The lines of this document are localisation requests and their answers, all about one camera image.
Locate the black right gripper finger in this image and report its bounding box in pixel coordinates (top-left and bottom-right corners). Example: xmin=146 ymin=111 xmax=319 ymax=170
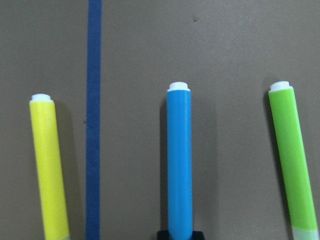
xmin=156 ymin=228 xmax=206 ymax=240

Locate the blue highlighter pen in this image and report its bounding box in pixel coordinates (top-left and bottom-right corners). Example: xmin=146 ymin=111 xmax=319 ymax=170
xmin=166 ymin=81 xmax=193 ymax=240

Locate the yellow highlighter pen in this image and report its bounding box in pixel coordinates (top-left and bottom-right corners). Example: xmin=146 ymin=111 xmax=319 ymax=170
xmin=29 ymin=93 xmax=71 ymax=240

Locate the green highlighter pen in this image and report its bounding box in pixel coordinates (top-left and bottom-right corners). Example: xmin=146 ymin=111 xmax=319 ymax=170
xmin=268 ymin=81 xmax=320 ymax=240

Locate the brown paper table mat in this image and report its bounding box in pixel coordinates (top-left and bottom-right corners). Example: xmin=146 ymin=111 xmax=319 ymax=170
xmin=0 ymin=0 xmax=320 ymax=240

